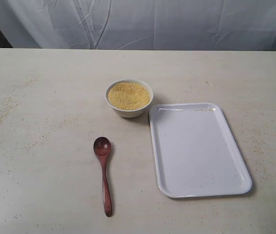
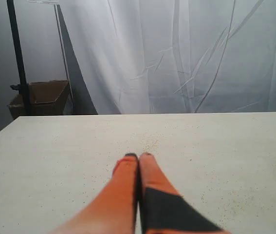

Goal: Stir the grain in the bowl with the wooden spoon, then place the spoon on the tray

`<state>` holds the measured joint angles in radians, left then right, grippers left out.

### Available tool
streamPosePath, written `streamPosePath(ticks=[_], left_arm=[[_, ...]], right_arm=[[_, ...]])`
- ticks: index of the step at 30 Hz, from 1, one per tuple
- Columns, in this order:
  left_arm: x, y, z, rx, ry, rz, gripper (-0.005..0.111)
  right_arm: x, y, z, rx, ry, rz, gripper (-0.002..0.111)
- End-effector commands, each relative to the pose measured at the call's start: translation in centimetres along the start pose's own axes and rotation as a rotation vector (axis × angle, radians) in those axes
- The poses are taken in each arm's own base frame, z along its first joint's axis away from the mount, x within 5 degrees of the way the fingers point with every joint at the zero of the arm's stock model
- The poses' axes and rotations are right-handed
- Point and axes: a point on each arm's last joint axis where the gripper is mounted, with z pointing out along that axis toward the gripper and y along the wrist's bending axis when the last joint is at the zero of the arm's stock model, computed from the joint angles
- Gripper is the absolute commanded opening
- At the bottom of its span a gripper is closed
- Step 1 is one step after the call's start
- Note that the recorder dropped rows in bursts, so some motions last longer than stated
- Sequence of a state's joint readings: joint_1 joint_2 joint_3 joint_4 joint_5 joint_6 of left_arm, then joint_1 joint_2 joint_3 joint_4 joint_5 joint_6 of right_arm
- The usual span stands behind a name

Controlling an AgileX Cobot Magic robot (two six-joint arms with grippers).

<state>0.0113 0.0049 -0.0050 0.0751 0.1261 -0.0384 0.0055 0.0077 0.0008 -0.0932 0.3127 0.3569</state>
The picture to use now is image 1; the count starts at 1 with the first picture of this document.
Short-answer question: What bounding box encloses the white backdrop cloth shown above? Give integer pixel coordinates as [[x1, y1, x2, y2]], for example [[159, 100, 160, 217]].
[[0, 0, 276, 51]]

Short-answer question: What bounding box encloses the dark brown wooden spoon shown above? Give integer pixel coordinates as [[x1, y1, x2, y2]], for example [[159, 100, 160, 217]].
[[93, 136, 112, 217]]

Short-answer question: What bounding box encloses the yellow-brown granular grain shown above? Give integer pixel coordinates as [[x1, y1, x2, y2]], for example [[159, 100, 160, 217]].
[[108, 82, 150, 111]]

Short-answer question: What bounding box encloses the white ceramic bowl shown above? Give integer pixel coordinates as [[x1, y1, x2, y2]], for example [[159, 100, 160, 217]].
[[105, 79, 154, 118]]

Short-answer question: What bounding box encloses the white rectangular plastic tray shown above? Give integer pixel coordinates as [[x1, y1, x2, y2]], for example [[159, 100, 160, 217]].
[[149, 103, 252, 199]]

